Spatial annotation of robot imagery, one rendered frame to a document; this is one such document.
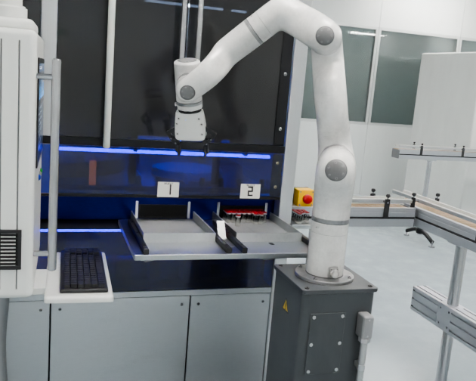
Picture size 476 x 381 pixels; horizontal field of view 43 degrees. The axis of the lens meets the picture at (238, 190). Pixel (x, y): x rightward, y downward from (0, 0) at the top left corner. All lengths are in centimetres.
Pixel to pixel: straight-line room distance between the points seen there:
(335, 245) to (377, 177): 625
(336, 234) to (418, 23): 653
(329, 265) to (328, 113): 47
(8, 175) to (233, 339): 130
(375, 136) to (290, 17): 622
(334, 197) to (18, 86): 96
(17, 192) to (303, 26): 94
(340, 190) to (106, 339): 118
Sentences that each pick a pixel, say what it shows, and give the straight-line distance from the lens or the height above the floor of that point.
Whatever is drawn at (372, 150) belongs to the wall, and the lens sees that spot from 802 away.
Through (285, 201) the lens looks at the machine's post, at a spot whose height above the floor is 98.
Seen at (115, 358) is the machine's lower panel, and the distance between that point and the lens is 256.
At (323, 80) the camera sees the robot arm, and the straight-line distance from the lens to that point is 186.
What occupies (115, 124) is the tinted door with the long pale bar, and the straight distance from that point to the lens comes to 230.
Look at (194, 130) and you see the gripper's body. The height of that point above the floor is 129.
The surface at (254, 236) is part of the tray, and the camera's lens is 221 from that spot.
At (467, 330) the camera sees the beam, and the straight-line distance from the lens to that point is 278.
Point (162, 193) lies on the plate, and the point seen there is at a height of 100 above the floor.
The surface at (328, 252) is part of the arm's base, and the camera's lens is 190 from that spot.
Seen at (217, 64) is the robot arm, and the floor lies 150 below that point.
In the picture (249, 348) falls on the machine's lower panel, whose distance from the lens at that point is 268.
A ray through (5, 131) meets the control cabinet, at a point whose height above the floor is 128.
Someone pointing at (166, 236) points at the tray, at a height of 90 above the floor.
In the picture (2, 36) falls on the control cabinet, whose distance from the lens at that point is 172.
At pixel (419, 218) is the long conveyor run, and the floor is 89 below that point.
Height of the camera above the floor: 146
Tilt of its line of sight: 11 degrees down
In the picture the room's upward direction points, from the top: 5 degrees clockwise
